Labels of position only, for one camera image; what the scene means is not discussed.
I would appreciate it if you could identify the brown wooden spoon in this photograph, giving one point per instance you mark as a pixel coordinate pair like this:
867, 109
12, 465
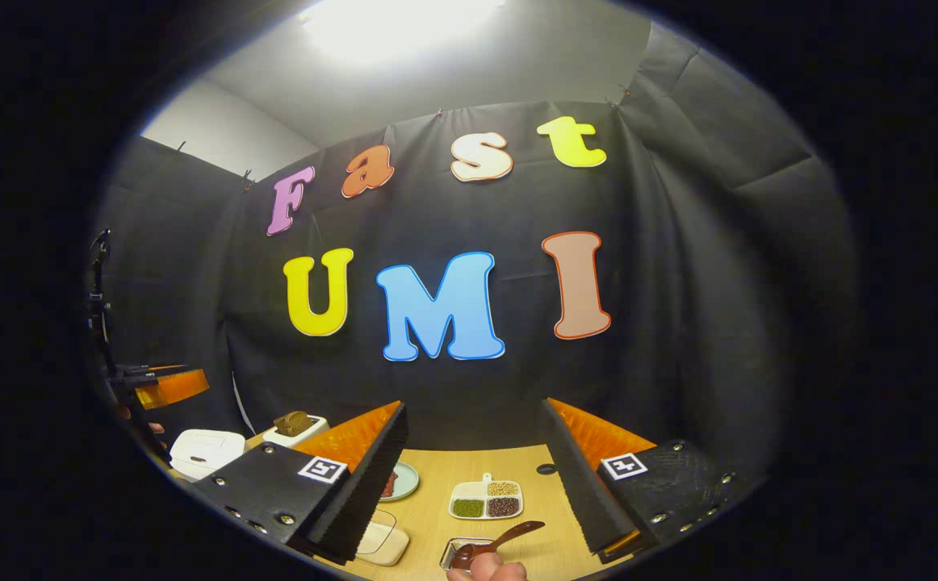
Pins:
501, 539

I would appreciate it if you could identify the clear box of rice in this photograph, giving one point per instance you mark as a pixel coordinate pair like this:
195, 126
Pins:
384, 545

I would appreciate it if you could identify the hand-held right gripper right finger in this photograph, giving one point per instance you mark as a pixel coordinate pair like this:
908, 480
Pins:
586, 492

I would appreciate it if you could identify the white toaster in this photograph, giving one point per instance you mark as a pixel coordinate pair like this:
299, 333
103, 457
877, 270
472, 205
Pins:
311, 436

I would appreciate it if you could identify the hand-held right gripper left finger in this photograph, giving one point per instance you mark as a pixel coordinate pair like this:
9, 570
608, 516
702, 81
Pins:
368, 480

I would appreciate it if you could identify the white rice cooker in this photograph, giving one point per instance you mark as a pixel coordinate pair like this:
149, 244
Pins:
207, 452

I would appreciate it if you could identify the red meat slice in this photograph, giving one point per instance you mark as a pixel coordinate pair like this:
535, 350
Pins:
391, 486

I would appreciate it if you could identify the white divided bean dish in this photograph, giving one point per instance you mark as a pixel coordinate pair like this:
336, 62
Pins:
485, 496

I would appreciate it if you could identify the brown bread slice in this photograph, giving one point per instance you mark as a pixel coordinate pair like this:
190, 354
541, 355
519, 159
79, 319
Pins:
293, 422

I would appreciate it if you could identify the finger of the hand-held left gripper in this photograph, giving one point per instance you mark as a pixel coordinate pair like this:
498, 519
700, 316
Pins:
178, 387

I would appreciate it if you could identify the black backdrop cloth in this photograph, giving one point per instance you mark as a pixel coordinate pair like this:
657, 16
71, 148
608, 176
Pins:
679, 323

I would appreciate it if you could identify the pale green plate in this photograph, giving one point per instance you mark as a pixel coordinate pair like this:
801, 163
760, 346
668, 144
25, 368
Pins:
408, 482

